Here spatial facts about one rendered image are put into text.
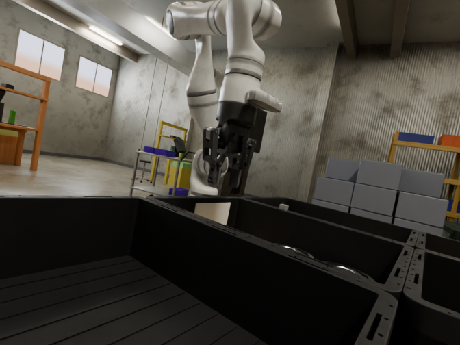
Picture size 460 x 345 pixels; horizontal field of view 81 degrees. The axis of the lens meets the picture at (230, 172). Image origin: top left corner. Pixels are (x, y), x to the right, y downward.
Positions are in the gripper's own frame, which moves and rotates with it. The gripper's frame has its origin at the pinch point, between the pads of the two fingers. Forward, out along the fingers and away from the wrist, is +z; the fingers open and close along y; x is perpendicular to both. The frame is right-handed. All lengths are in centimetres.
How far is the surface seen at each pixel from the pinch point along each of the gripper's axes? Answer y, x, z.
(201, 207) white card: -2.8, -7.3, 7.6
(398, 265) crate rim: -0.3, 30.0, 5.2
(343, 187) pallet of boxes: -298, -57, 9
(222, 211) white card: -10.8, -7.5, 9.0
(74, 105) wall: -380, -1089, -90
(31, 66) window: -229, -1062, -177
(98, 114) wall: -483, -1106, -77
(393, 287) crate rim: 9.4, 30.5, 5.0
